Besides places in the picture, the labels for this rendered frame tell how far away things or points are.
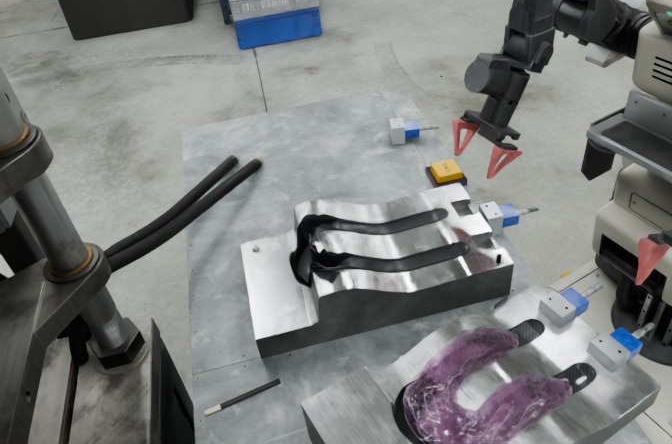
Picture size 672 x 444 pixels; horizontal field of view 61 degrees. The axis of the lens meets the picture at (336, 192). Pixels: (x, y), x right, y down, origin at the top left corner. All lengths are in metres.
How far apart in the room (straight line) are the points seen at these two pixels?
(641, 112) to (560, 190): 1.52
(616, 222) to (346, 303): 0.66
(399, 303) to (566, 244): 1.48
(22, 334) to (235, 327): 0.39
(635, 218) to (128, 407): 1.11
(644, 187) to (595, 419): 0.56
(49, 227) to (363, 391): 0.55
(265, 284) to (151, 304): 1.31
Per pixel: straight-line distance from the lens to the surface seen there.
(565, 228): 2.55
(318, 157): 1.55
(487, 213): 1.28
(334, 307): 1.05
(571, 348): 1.07
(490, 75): 1.05
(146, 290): 2.48
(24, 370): 0.96
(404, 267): 1.12
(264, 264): 1.19
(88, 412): 1.19
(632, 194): 1.38
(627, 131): 1.25
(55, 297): 1.04
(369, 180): 1.45
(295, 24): 4.17
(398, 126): 1.55
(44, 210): 0.98
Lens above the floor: 1.70
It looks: 39 degrees down
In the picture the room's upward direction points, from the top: 7 degrees counter-clockwise
